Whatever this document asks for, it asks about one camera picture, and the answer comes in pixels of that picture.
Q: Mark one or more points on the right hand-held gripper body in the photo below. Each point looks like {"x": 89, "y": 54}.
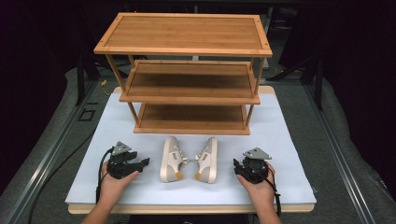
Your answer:
{"x": 255, "y": 169}

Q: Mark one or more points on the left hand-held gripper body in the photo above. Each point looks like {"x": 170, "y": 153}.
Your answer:
{"x": 120, "y": 166}

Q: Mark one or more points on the beige sneaker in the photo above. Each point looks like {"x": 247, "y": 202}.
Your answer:
{"x": 169, "y": 161}
{"x": 209, "y": 161}

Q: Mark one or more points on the wooden three-tier shoe rack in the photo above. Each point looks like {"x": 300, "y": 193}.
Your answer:
{"x": 183, "y": 34}

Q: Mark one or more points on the person's left hand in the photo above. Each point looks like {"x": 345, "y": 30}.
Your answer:
{"x": 112, "y": 189}

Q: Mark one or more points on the person's right hand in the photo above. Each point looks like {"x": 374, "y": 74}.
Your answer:
{"x": 263, "y": 193}

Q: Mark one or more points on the white table mat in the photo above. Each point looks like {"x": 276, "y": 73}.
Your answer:
{"x": 186, "y": 194}

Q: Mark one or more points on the small yellow tag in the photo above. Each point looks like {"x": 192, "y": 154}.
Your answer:
{"x": 104, "y": 83}

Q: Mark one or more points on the black metal stand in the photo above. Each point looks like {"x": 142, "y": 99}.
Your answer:
{"x": 80, "y": 77}
{"x": 318, "y": 84}

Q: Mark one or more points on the grey metal rail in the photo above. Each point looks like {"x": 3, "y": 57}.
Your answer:
{"x": 40, "y": 168}
{"x": 339, "y": 155}

